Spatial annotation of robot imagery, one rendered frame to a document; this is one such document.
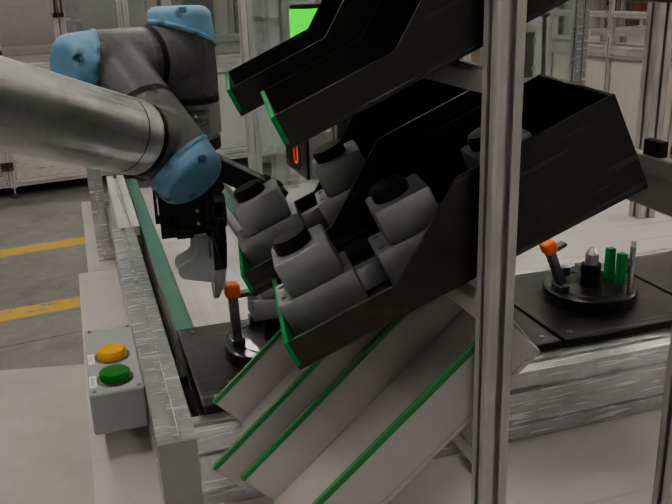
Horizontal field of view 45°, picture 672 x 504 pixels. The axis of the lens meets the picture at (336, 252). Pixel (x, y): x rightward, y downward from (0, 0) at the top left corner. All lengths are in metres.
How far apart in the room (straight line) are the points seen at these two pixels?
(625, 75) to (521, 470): 5.43
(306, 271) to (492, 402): 0.16
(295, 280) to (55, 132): 0.24
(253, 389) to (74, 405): 0.45
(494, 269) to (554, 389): 0.58
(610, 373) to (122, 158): 0.71
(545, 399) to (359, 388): 0.43
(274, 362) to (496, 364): 0.36
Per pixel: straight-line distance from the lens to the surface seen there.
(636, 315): 1.26
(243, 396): 0.90
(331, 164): 0.73
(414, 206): 0.60
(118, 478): 1.09
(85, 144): 0.73
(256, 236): 0.75
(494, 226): 0.53
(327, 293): 0.61
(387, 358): 0.73
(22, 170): 6.29
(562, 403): 1.13
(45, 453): 1.18
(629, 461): 1.11
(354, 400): 0.74
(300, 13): 1.19
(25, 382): 1.38
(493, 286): 0.55
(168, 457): 0.96
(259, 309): 1.06
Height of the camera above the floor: 1.45
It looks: 19 degrees down
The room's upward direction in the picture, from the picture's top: 2 degrees counter-clockwise
